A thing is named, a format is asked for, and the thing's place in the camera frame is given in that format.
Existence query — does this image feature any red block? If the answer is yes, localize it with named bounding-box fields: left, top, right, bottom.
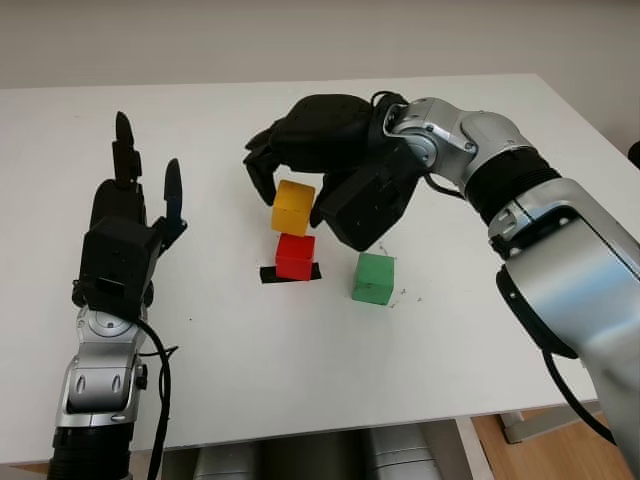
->
left=275, top=233, right=317, bottom=281

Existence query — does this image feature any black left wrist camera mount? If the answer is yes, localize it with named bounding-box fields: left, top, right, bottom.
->
left=72, top=215, right=161, bottom=321

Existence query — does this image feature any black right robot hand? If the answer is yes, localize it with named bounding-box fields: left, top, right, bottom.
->
left=243, top=93, right=387, bottom=228

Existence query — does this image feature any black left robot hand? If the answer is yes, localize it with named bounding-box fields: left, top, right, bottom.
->
left=91, top=110, right=189, bottom=250

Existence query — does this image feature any green block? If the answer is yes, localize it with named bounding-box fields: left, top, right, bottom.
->
left=351, top=252, right=396, bottom=305

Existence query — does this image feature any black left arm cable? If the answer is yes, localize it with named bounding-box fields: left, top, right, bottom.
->
left=134, top=319, right=181, bottom=480

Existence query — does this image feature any grey table leg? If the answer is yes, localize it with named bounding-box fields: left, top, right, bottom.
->
left=499, top=402, right=606, bottom=445

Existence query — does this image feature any black tape strip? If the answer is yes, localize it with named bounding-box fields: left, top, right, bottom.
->
left=259, top=262, right=322, bottom=287

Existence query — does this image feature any yellow block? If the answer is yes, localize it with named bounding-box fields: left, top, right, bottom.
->
left=270, top=180, right=316, bottom=236

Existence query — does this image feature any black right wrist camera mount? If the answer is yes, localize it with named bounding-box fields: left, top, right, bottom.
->
left=317, top=149, right=419, bottom=252

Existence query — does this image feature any grey robot lower body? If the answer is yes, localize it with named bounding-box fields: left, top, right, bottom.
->
left=192, top=424, right=454, bottom=480

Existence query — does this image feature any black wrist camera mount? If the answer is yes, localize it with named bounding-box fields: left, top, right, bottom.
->
left=72, top=215, right=161, bottom=321
left=317, top=149, right=419, bottom=252

